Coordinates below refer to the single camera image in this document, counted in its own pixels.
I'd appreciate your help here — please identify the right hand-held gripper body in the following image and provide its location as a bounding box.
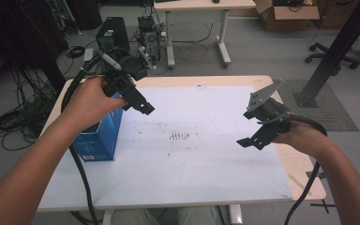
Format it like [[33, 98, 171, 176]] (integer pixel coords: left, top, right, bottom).
[[243, 78, 293, 135]]

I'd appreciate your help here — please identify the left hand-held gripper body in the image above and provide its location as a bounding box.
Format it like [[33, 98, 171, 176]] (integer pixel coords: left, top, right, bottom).
[[98, 46, 158, 98]]

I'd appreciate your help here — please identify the blue cardboard box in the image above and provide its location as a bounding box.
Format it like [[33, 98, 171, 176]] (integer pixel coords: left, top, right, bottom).
[[72, 92, 125, 162]]

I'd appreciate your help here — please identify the person's right hand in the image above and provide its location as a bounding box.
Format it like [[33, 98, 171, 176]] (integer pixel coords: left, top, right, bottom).
[[272, 121, 329, 158]]

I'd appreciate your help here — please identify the person's left hand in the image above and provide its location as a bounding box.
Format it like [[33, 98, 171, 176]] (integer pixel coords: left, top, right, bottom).
[[60, 76, 129, 132]]

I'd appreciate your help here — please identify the small white power unit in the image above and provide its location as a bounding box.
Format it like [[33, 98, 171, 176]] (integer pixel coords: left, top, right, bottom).
[[82, 47, 96, 63]]

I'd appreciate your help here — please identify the black computer tower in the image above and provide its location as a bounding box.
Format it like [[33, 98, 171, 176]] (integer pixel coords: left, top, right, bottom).
[[95, 16, 131, 53]]

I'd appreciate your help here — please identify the open computer case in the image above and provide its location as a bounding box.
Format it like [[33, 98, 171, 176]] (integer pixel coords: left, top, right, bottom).
[[137, 15, 162, 64]]

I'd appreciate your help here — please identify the grey floor mat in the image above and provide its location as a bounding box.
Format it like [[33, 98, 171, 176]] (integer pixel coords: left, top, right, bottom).
[[273, 79, 360, 132]]

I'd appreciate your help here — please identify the black tape strip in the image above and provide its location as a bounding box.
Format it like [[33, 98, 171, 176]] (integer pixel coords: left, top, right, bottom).
[[306, 171, 326, 180]]

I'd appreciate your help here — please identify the white table mat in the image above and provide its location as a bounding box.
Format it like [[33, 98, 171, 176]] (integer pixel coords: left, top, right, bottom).
[[37, 85, 293, 210]]

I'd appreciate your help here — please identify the white table leg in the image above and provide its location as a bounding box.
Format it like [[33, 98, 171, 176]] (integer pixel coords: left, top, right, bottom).
[[229, 204, 244, 225]]

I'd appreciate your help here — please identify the black office chair base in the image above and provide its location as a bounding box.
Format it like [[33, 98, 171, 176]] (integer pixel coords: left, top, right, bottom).
[[304, 41, 360, 70]]

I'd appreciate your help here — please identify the black metal stand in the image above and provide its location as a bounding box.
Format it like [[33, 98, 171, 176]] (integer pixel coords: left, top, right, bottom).
[[293, 0, 360, 109]]

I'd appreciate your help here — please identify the open brown cardboard box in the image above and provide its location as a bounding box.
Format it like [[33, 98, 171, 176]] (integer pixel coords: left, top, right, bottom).
[[254, 0, 321, 32]]

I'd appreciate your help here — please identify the person's right leg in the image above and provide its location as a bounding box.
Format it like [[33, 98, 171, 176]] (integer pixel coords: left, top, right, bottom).
[[177, 205, 219, 225]]

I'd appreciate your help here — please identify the person's leg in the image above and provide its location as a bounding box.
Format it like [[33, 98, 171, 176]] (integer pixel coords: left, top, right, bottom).
[[177, 205, 219, 225], [111, 208, 158, 225]]

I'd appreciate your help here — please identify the wooden desk with white legs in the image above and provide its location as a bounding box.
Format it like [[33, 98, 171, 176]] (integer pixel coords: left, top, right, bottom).
[[153, 0, 257, 69]]

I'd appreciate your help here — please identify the black curtain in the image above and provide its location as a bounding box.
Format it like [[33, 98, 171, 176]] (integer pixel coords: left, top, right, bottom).
[[0, 0, 69, 92]]

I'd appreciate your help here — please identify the person's left leg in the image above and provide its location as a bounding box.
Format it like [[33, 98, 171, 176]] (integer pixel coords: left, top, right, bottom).
[[111, 208, 158, 225]]

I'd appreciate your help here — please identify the coiled black cable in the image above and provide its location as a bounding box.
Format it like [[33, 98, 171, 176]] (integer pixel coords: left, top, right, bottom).
[[65, 45, 86, 59]]

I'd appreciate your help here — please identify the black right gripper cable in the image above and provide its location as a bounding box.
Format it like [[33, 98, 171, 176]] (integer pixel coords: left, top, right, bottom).
[[283, 114, 328, 225]]

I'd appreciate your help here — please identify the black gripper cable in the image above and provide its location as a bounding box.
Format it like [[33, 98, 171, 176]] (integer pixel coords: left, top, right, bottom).
[[60, 53, 103, 225], [283, 114, 328, 225]]

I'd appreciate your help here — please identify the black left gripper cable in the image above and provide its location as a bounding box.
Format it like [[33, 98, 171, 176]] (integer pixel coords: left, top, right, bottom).
[[60, 53, 103, 225]]

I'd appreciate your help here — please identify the bundle of black floor cables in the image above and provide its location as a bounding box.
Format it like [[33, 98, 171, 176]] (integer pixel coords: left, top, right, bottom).
[[0, 67, 60, 152]]

